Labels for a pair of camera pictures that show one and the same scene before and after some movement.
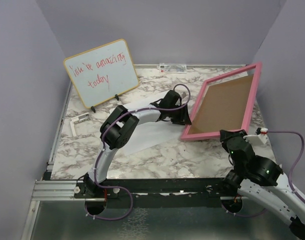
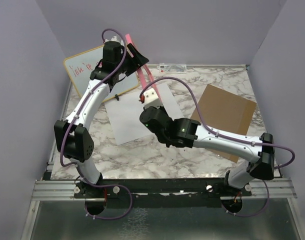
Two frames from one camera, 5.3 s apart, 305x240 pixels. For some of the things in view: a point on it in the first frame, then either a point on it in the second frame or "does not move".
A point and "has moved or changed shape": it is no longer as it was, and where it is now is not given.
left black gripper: [183, 118] → [138, 58]
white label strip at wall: [171, 68] does not move
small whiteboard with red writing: [103, 73] does not move
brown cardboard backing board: [224, 106] has moved or changed shape
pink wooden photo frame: [258, 66] → [144, 70]
